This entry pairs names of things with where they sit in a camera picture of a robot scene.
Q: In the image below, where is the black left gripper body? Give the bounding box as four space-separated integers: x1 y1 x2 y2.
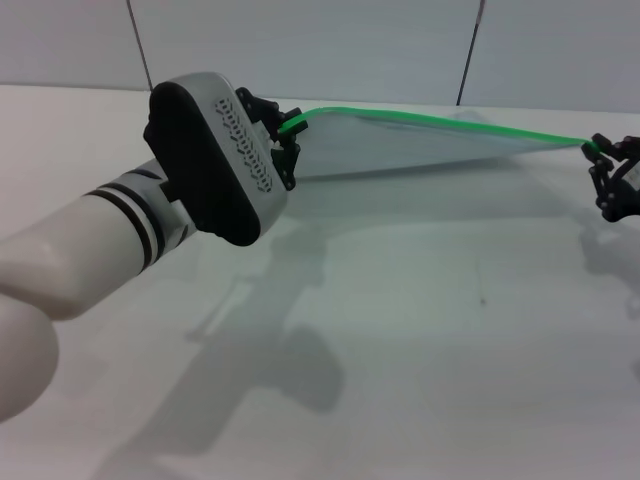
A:
234 87 274 151

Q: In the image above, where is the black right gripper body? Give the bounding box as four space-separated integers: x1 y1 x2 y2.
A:
602 158 640 224

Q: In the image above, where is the clear green-zip document bag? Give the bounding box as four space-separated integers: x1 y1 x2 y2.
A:
277 105 601 180

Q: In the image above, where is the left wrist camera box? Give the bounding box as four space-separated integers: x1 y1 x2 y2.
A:
142 72 289 248

